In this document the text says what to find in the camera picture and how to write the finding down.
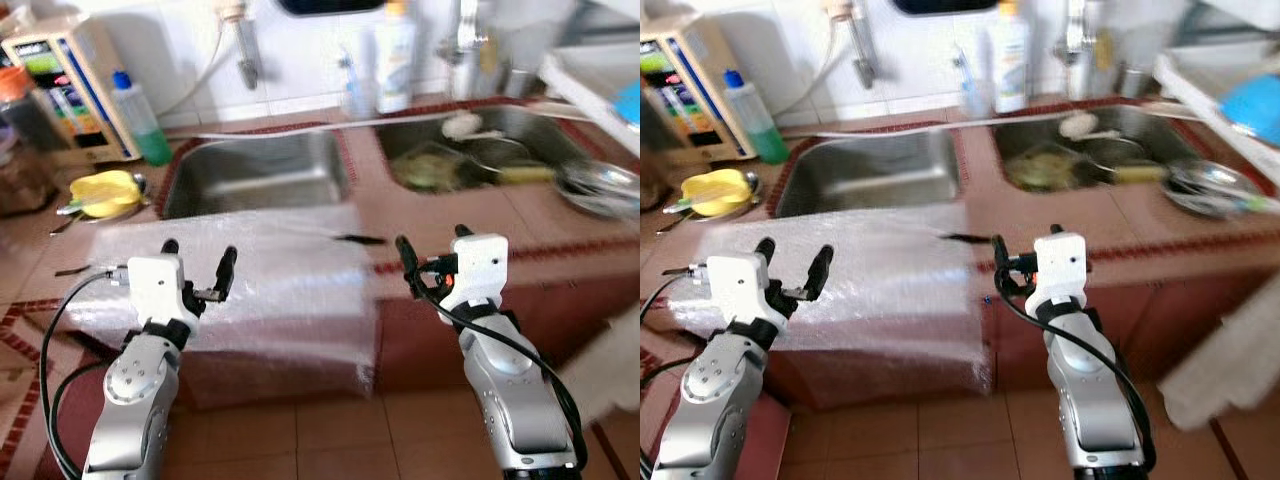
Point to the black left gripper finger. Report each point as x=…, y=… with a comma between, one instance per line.
x=226, y=268
x=170, y=247
x=764, y=248
x=822, y=268

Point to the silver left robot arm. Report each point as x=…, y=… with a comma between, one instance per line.
x=135, y=400
x=715, y=410

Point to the black tape strip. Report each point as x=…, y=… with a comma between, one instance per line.
x=968, y=238
x=360, y=239
x=70, y=270

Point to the steel bowl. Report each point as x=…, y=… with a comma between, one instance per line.
x=752, y=188
x=143, y=185

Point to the clear food container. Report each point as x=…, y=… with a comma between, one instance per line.
x=1045, y=170
x=430, y=170

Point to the clear bubble wrap sheet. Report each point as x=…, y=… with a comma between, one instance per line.
x=290, y=290
x=890, y=300

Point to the steel sink basin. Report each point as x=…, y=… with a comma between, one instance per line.
x=520, y=135
x=1140, y=130
x=255, y=175
x=865, y=175

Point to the white ladle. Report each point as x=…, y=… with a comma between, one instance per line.
x=1078, y=125
x=460, y=125

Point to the green soap bottle blue cap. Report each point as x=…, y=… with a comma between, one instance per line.
x=145, y=130
x=760, y=130

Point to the red stool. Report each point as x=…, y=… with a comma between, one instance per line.
x=765, y=440

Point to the steel plate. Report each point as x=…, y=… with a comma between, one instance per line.
x=1210, y=190
x=600, y=190

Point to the white pipe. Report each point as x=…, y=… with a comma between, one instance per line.
x=900, y=130
x=280, y=130

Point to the clear plastic cup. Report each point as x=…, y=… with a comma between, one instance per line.
x=972, y=95
x=358, y=95

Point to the brown powder jar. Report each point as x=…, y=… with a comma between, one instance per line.
x=20, y=185

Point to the beige water ionizer appliance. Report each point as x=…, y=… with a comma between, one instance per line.
x=690, y=100
x=70, y=90

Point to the white detergent bottle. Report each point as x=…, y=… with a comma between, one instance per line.
x=396, y=60
x=1010, y=60

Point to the white cloth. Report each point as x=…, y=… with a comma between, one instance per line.
x=1220, y=360
x=610, y=370

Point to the white dish rack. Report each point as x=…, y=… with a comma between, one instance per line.
x=1200, y=90
x=590, y=85

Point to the tall clear jar orange lid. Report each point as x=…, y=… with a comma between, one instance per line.
x=20, y=120

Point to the blue plastic item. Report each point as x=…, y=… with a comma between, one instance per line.
x=628, y=105
x=1255, y=110

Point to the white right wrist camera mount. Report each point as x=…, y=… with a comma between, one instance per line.
x=1062, y=265
x=480, y=265

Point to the steel wall tap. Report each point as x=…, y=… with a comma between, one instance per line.
x=862, y=60
x=248, y=60

